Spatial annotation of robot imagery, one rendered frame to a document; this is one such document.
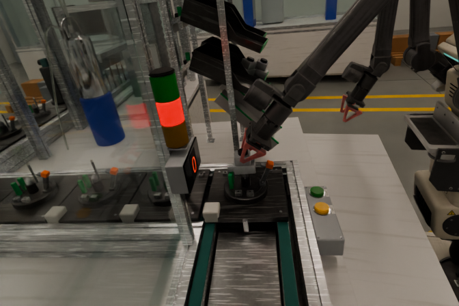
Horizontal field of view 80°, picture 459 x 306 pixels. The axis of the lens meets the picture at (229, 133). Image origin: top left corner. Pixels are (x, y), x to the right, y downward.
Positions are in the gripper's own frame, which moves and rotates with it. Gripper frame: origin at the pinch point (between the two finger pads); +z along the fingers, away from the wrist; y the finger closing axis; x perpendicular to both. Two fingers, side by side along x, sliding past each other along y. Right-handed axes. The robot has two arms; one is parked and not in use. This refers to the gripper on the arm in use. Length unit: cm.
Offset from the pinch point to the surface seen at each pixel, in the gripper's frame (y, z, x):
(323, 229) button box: 15.7, -1.5, 24.3
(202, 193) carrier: 0.8, 19.0, -3.1
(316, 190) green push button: 1.8, -3.0, 24.5
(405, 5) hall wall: -790, -216, 368
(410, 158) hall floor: -151, 2, 179
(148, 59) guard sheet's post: 18.1, -18.2, -32.0
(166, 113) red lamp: 20.5, -11.5, -24.5
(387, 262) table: 18.1, -3.7, 43.4
